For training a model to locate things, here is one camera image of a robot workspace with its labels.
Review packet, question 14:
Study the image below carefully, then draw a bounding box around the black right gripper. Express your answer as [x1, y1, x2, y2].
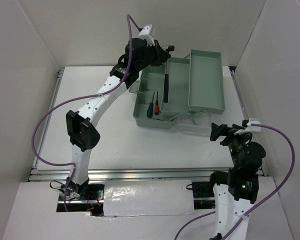
[210, 121, 252, 167]

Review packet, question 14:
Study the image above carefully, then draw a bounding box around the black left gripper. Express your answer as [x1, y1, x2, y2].
[135, 39, 170, 71]

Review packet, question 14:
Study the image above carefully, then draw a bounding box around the small hammer black handle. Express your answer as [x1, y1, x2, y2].
[163, 45, 175, 103]

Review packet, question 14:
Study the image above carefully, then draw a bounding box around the red handled screwdriver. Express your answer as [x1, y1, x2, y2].
[154, 91, 160, 115]

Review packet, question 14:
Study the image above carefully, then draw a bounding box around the large green handled screwdriver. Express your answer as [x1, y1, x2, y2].
[146, 92, 155, 119]

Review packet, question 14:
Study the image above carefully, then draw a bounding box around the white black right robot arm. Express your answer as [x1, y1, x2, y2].
[207, 123, 266, 240]

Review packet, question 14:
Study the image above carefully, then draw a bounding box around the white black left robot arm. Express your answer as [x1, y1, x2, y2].
[65, 38, 175, 200]

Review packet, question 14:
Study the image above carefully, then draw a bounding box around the green cantilever toolbox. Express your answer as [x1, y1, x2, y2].
[129, 49, 226, 129]

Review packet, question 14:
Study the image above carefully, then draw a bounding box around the white foil cover sheet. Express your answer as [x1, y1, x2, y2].
[103, 180, 195, 217]

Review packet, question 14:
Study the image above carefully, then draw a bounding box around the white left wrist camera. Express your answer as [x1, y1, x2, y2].
[138, 24, 156, 46]

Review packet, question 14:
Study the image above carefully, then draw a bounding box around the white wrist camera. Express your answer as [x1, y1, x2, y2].
[234, 117, 261, 135]
[138, 24, 156, 46]

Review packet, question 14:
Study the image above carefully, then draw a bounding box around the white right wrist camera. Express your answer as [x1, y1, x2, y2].
[234, 117, 261, 135]

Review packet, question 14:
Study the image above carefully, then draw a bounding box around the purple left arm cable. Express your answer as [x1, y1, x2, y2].
[31, 14, 143, 212]

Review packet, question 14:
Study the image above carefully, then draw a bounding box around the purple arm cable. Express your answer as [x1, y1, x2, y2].
[31, 14, 143, 212]
[173, 123, 296, 240]

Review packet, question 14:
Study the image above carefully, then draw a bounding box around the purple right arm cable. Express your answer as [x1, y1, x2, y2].
[173, 123, 296, 240]

